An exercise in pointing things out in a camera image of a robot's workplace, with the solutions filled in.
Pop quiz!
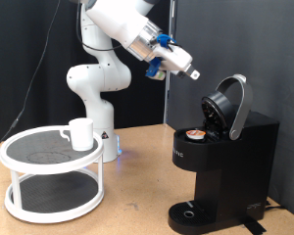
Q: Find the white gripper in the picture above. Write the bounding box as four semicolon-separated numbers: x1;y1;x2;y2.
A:
152;43;201;81

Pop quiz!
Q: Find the coffee pod with orange lid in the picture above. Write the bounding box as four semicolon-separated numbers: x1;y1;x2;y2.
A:
185;129;207;141

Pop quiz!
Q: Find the silver Keurig handle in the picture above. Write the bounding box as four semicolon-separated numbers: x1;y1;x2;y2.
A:
215;73;254;141

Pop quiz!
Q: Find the white ceramic mug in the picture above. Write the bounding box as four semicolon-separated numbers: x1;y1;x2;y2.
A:
59;117;95;152

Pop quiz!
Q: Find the black Keurig coffee machine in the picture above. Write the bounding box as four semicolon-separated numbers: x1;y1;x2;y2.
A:
168;90;280;235

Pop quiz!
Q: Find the black Keurig drip tray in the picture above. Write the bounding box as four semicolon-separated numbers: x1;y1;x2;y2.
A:
168;200;217;235

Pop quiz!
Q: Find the black curtain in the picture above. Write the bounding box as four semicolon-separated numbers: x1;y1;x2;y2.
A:
0;0;172;145

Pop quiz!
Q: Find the white two-tier turntable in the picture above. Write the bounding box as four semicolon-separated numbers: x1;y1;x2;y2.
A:
0;125;106;225

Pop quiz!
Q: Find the black tape strip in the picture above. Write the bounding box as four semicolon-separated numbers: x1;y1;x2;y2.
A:
241;219;268;235

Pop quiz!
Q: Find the grey vertical frame pole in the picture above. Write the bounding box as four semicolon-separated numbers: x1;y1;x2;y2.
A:
162;0;178;125

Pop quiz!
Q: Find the wrist camera on blue mount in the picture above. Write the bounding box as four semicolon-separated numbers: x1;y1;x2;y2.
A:
144;57;168;82

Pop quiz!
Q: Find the blue cable clip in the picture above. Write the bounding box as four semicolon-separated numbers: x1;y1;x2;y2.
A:
156;33;178;49

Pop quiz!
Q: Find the black power cord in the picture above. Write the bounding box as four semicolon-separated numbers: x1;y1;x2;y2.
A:
264;199;287;213

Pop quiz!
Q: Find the thin black cable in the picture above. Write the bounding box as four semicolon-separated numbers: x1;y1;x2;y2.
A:
0;0;123;155

